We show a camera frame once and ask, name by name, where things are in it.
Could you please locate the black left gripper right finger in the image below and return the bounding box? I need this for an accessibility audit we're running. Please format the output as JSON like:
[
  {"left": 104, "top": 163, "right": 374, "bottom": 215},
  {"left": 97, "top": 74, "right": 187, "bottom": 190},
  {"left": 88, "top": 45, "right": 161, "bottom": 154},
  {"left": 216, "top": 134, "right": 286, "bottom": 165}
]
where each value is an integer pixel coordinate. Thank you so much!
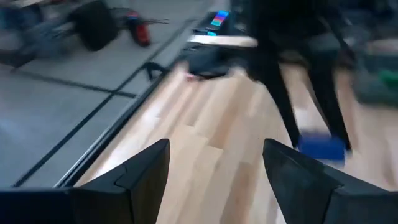
[{"left": 262, "top": 138, "right": 387, "bottom": 224}]

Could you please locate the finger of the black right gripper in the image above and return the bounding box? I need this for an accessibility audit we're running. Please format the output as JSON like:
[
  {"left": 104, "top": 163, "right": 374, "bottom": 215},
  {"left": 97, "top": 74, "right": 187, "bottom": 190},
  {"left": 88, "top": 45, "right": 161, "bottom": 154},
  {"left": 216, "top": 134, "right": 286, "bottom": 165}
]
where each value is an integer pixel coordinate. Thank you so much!
[
  {"left": 306, "top": 60, "right": 353, "bottom": 152},
  {"left": 250, "top": 60, "right": 302, "bottom": 149}
]

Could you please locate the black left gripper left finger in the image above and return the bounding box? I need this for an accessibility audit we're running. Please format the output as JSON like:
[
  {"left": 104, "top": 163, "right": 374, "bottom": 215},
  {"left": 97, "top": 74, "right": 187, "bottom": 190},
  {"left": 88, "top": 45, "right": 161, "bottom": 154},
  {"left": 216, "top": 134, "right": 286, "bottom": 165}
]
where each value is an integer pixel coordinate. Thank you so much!
[{"left": 68, "top": 138, "right": 171, "bottom": 224}]

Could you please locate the purple block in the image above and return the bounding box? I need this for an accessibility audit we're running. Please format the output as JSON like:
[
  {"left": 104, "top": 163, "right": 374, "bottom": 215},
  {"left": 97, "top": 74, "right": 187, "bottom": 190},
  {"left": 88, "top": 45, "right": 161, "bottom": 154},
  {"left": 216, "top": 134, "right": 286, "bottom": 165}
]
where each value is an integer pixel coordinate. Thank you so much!
[{"left": 297, "top": 131, "right": 346, "bottom": 162}]

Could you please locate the green block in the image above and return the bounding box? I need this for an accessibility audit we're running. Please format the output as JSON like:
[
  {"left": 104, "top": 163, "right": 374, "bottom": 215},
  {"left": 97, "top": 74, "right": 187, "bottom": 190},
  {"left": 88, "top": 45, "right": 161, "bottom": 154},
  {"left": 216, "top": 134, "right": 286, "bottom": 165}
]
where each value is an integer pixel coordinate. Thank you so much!
[{"left": 379, "top": 68, "right": 398, "bottom": 90}]

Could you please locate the clear grey plastic bin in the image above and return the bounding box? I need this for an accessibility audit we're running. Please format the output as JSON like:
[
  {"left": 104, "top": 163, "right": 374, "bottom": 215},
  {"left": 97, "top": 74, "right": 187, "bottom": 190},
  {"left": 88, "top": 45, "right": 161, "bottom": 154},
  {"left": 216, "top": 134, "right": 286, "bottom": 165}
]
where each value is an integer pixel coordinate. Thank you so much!
[{"left": 353, "top": 52, "right": 398, "bottom": 108}]

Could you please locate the black computer tower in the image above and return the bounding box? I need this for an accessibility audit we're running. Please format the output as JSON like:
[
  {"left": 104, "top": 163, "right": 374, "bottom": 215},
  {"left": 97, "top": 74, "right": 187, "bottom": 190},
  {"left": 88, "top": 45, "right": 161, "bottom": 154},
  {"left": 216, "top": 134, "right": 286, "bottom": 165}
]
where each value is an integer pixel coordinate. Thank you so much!
[{"left": 192, "top": 9, "right": 249, "bottom": 37}]

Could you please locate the red and black device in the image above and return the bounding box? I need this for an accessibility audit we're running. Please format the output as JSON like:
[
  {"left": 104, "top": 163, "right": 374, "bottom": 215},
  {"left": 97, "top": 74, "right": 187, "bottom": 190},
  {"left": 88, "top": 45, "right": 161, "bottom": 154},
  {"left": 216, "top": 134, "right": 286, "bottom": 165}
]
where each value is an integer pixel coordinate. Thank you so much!
[{"left": 126, "top": 11, "right": 152, "bottom": 47}]

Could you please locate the black office chair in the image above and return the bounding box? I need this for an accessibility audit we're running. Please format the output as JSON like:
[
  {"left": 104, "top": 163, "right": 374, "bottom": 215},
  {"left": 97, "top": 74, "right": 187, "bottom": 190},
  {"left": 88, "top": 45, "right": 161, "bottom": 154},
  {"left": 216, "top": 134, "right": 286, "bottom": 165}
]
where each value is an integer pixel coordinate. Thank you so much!
[{"left": 68, "top": 0, "right": 119, "bottom": 52}]

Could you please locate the black metal table frame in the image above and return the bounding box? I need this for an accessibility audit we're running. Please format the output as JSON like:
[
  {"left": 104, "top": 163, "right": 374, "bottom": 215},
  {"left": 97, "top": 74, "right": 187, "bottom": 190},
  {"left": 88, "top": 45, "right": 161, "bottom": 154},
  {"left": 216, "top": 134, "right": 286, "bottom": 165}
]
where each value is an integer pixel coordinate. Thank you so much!
[{"left": 54, "top": 46, "right": 233, "bottom": 188}]

